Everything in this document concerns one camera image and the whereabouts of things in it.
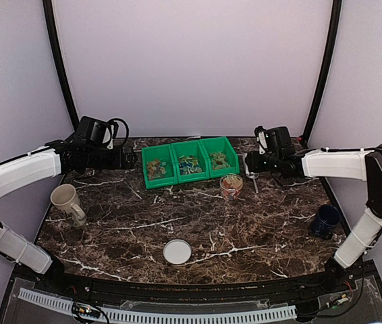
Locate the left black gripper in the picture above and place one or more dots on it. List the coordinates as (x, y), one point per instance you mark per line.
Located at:
(117, 163)

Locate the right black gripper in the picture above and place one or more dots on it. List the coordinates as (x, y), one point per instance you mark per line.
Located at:
(254, 164)

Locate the metal scoop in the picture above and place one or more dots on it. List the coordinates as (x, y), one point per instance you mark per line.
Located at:
(249, 174)

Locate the clear plastic jar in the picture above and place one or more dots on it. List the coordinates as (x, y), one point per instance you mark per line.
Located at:
(231, 186)

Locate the scooped star gummies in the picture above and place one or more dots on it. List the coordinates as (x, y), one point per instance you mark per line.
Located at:
(231, 187)

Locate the green three-compartment bin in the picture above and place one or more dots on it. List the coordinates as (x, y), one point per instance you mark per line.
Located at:
(200, 148)

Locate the white jar lid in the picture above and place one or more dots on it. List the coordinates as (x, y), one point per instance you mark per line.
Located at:
(177, 252)

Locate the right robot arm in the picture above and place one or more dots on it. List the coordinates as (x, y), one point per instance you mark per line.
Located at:
(354, 175)

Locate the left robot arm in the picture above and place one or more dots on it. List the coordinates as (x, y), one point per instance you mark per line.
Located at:
(91, 146)

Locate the green yellow gummy candies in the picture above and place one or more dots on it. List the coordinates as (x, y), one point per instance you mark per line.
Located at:
(219, 161)

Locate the wrapped colourful candies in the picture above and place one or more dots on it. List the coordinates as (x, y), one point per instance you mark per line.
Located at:
(189, 165)

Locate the star gummy candies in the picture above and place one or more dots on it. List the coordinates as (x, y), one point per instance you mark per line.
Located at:
(156, 169)

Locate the beige ceramic mug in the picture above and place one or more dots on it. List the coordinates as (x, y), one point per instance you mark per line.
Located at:
(66, 199)

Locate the dark blue mug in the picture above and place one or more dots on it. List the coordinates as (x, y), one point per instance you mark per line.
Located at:
(326, 220)

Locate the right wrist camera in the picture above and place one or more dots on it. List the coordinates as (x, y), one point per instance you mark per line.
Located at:
(274, 140)

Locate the black front rail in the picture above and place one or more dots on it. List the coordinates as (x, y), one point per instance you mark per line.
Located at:
(294, 289)

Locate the left black frame post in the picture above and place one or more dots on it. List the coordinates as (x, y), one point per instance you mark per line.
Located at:
(59, 63)

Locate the black frame post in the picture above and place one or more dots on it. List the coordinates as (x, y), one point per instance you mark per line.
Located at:
(324, 71)
(59, 63)

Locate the white slotted cable duct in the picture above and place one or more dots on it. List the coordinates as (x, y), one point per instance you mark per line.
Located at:
(152, 312)

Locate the right black frame post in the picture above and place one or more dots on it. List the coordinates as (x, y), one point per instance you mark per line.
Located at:
(324, 71)

